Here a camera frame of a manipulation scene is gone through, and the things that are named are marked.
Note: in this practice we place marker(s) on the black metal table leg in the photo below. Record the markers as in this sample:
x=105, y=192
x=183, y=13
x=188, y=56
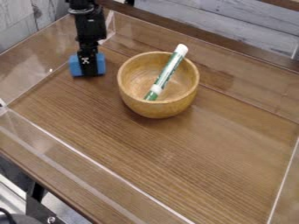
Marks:
x=36, y=209

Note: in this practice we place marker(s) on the clear acrylic tray wall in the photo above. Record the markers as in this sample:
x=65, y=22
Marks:
x=216, y=165

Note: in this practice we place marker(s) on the light wooden bowl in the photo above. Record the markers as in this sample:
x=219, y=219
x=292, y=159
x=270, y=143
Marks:
x=136, y=76

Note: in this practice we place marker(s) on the green and white tube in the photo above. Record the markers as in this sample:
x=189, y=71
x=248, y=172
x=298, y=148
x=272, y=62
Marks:
x=165, y=74

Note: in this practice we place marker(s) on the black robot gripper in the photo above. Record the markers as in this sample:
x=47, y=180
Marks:
x=89, y=22

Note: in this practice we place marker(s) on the blue rectangular block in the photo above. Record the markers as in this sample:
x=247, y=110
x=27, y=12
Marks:
x=75, y=70

